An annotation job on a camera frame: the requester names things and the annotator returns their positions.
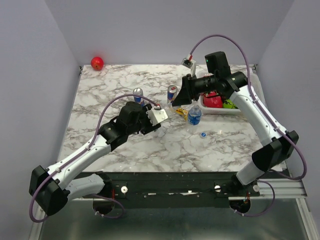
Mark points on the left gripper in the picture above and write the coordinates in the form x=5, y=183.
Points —
x=150, y=128

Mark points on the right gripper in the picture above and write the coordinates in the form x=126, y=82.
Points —
x=188, y=90

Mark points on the blue label plastic bottle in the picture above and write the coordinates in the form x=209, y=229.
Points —
x=193, y=118

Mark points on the blue bottle cap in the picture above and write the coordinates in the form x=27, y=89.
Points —
x=203, y=134

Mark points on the clear plastic bottle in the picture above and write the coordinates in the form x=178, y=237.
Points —
x=172, y=116

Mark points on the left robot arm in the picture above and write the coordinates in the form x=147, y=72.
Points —
x=52, y=187

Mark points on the right blue energy drink can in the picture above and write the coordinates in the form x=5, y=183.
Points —
x=172, y=92

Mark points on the blue energy drink can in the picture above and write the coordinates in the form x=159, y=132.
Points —
x=172, y=92
x=138, y=96

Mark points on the yellow snack packet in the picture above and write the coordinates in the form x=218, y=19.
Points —
x=182, y=112

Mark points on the red dragon fruit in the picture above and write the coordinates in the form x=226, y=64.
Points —
x=212, y=100

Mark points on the left blue energy drink can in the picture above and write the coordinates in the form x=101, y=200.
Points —
x=138, y=96

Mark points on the green toy fruit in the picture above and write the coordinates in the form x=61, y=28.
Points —
x=228, y=104

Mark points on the white plastic basket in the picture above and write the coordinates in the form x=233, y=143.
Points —
x=255, y=82

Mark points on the red apple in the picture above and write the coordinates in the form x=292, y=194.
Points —
x=97, y=63

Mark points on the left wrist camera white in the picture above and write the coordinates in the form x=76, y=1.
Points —
x=157, y=115

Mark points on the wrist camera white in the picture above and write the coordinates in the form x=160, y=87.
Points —
x=157, y=115
x=189, y=63

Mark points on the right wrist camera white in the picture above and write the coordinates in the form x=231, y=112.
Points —
x=189, y=63

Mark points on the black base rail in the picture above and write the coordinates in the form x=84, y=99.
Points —
x=142, y=190

